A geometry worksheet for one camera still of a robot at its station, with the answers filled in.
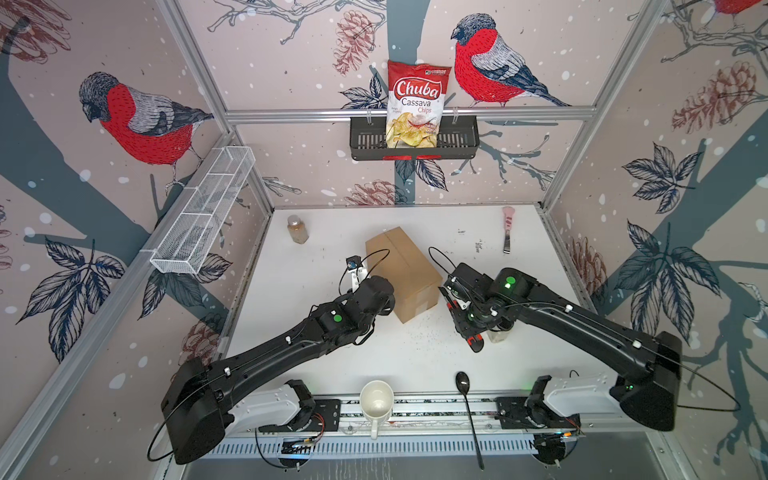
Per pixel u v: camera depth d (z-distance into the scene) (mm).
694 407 433
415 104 836
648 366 398
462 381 778
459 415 747
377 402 758
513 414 728
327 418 728
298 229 1051
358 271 671
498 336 817
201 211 779
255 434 713
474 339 696
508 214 1185
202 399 395
